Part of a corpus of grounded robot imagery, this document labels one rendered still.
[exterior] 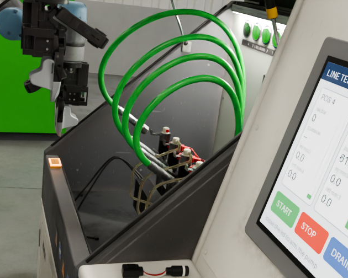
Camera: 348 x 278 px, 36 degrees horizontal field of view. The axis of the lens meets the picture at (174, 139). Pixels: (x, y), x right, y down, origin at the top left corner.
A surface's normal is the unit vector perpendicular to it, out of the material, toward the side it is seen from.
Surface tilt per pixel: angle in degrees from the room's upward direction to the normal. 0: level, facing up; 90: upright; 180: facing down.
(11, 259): 0
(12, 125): 90
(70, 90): 90
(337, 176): 76
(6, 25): 90
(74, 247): 0
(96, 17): 90
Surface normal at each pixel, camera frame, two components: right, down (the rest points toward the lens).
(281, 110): -0.89, -0.25
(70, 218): 0.12, -0.95
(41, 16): 0.31, 0.32
